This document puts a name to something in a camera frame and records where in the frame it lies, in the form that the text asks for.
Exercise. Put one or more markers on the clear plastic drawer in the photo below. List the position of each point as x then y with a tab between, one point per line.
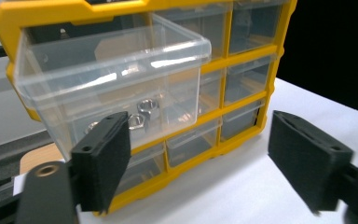
74	87

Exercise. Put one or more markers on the yellow and black organizer cabinet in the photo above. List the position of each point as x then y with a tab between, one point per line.
6	18

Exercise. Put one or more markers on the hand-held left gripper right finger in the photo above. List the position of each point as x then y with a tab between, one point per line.
307	161

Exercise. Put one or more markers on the rows of clear drawers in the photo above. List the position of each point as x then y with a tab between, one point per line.
245	34

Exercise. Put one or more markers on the silver hex nut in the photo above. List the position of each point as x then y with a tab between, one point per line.
148	107
136	122

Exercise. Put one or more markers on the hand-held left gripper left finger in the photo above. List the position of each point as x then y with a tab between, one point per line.
101	161

